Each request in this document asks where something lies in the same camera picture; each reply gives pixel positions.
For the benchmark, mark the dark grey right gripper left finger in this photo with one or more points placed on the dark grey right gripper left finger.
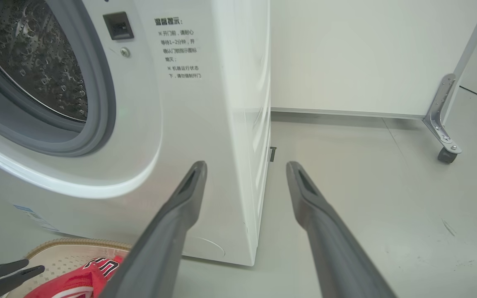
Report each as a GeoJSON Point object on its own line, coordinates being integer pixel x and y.
{"type": "Point", "coordinates": [160, 248]}

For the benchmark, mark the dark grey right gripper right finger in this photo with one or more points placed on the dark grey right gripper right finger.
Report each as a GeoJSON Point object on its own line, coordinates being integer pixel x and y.
{"type": "Point", "coordinates": [338, 256]}

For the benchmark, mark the red and white jersey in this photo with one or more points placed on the red and white jersey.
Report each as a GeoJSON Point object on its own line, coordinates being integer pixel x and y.
{"type": "Point", "coordinates": [68, 285]}

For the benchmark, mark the cream perforated laundry basket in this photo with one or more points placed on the cream perforated laundry basket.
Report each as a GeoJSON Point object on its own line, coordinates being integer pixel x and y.
{"type": "Point", "coordinates": [60, 256]}

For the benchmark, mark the white front-load washing machine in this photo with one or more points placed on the white front-load washing machine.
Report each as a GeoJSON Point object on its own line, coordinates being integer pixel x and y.
{"type": "Point", "coordinates": [205, 124]}

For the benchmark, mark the stainless steel washing machine drum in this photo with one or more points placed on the stainless steel washing machine drum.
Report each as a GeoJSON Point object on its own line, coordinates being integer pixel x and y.
{"type": "Point", "coordinates": [31, 54]}

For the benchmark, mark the black door latch socket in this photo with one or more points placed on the black door latch socket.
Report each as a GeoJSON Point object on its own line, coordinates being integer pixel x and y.
{"type": "Point", "coordinates": [118, 25]}

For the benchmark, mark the blue energy label sticker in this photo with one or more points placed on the blue energy label sticker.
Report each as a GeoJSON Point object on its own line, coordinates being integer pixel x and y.
{"type": "Point", "coordinates": [35, 217]}

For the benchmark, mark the black caster wheel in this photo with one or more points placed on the black caster wheel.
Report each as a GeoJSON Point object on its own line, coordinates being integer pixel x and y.
{"type": "Point", "coordinates": [446, 155]}

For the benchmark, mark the black text notice label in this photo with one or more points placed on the black text notice label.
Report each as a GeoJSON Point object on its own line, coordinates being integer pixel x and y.
{"type": "Point", "coordinates": [178, 49]}

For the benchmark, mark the white partition panel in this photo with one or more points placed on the white partition panel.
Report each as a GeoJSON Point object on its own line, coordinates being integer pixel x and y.
{"type": "Point", "coordinates": [367, 54]}

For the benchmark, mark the grey metal frame post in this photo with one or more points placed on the grey metal frame post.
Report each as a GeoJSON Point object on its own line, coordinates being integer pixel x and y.
{"type": "Point", "coordinates": [474, 41]}

